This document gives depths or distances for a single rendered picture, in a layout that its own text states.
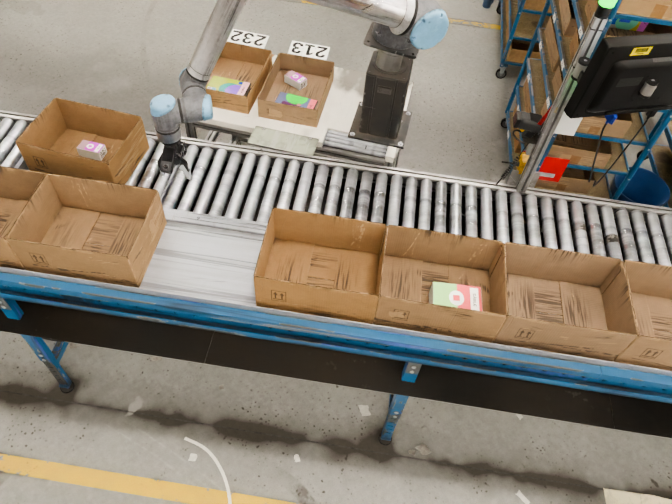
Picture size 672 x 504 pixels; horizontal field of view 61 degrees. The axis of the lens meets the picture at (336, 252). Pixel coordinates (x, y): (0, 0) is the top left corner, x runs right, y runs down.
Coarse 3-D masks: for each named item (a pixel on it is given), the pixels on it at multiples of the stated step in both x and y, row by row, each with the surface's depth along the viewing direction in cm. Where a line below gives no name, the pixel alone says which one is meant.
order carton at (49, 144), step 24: (48, 120) 237; (72, 120) 246; (96, 120) 242; (120, 120) 239; (24, 144) 220; (48, 144) 241; (72, 144) 244; (120, 144) 246; (144, 144) 242; (48, 168) 228; (72, 168) 224; (96, 168) 221; (120, 168) 227
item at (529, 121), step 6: (516, 114) 225; (522, 114) 224; (528, 114) 224; (534, 114) 224; (516, 120) 223; (522, 120) 222; (528, 120) 222; (534, 120) 222; (516, 126) 225; (522, 126) 224; (528, 126) 223; (534, 126) 223; (540, 126) 223; (522, 132) 229; (528, 132) 228; (534, 132) 226
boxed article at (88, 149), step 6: (84, 144) 239; (90, 144) 239; (96, 144) 239; (102, 144) 240; (78, 150) 238; (84, 150) 237; (90, 150) 237; (96, 150) 237; (102, 150) 239; (84, 156) 240; (90, 156) 239; (96, 156) 238; (102, 156) 240
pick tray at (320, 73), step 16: (288, 64) 284; (304, 64) 282; (320, 64) 280; (272, 80) 276; (320, 80) 283; (272, 96) 273; (304, 96) 274; (320, 96) 275; (272, 112) 261; (288, 112) 259; (304, 112) 257; (320, 112) 264
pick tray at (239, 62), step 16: (224, 48) 285; (240, 48) 283; (256, 48) 281; (224, 64) 286; (240, 64) 286; (256, 64) 287; (240, 80) 278; (256, 80) 265; (224, 96) 260; (240, 96) 258; (256, 96) 271; (240, 112) 265
